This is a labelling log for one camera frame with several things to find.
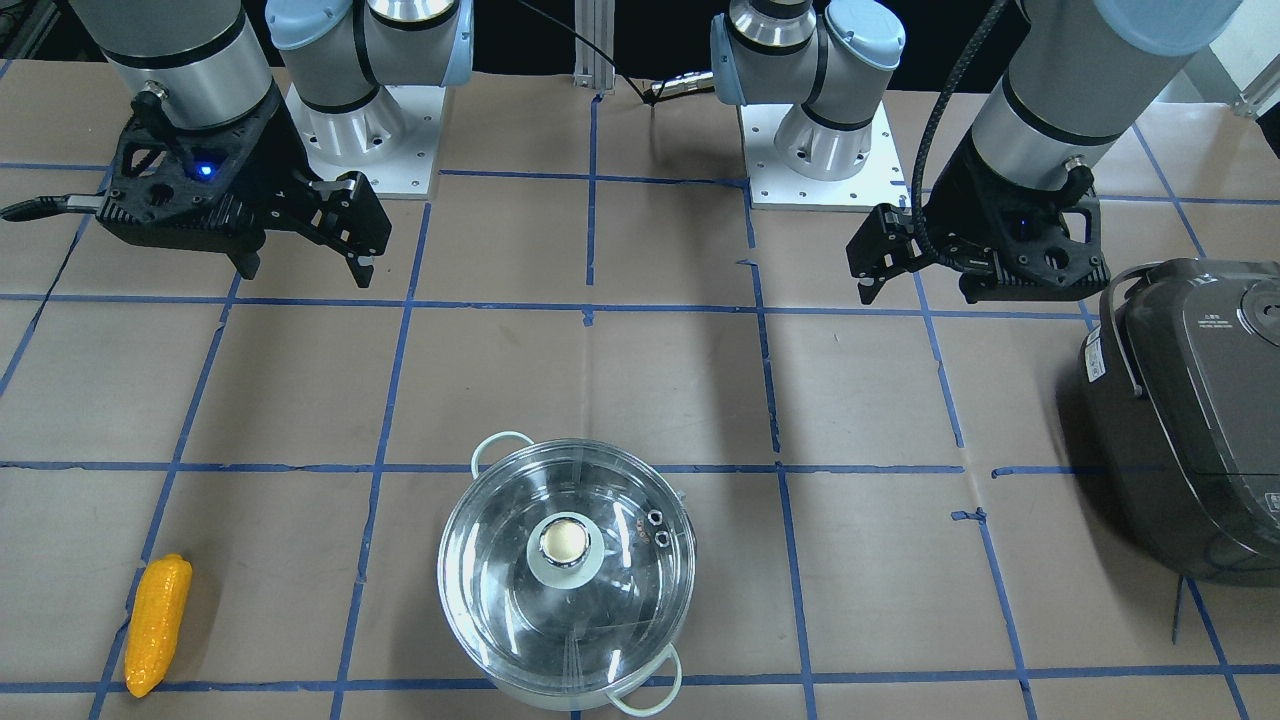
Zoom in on black braided cable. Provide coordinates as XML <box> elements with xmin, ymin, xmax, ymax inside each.
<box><xmin>909</xmin><ymin>0</ymin><xmax>1011</xmax><ymax>275</ymax></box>

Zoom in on black cable at rear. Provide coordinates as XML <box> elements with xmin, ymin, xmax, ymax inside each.
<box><xmin>517</xmin><ymin>0</ymin><xmax>713</xmax><ymax>108</ymax></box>

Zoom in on glass pot lid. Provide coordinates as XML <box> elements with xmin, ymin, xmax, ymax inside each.
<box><xmin>438</xmin><ymin>438</ymin><xmax>698</xmax><ymax>698</ymax></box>

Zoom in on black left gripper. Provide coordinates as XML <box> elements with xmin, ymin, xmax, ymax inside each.
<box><xmin>846</xmin><ymin>136</ymin><xmax>1111</xmax><ymax>305</ymax></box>

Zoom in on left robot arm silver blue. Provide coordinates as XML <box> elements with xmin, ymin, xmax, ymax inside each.
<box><xmin>710</xmin><ymin>1</ymin><xmax>1239</xmax><ymax>305</ymax></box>

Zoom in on aluminium frame post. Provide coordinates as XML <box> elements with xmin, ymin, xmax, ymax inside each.
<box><xmin>573</xmin><ymin>0</ymin><xmax>616</xmax><ymax>97</ymax></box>

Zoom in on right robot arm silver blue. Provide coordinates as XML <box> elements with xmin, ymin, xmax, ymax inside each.
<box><xmin>40</xmin><ymin>1</ymin><xmax>474</xmax><ymax>288</ymax></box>

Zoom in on dark grey rice cooker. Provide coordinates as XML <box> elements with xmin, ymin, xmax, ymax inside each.
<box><xmin>1080</xmin><ymin>258</ymin><xmax>1279</xmax><ymax>588</ymax></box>

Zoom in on yellow corn cob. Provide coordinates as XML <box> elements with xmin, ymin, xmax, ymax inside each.
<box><xmin>123</xmin><ymin>553</ymin><xmax>195</xmax><ymax>698</ymax></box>

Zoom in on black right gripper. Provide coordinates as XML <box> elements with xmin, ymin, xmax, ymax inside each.
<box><xmin>97</xmin><ymin>86</ymin><xmax>392</xmax><ymax>290</ymax></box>

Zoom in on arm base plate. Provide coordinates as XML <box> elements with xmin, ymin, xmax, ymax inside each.
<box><xmin>285</xmin><ymin>86</ymin><xmax>451</xmax><ymax>201</ymax></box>
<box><xmin>739</xmin><ymin>104</ymin><xmax>908</xmax><ymax>211</ymax></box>

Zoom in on steel pot with handles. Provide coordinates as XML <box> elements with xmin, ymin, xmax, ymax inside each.
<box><xmin>436</xmin><ymin>430</ymin><xmax>698</xmax><ymax>717</ymax></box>

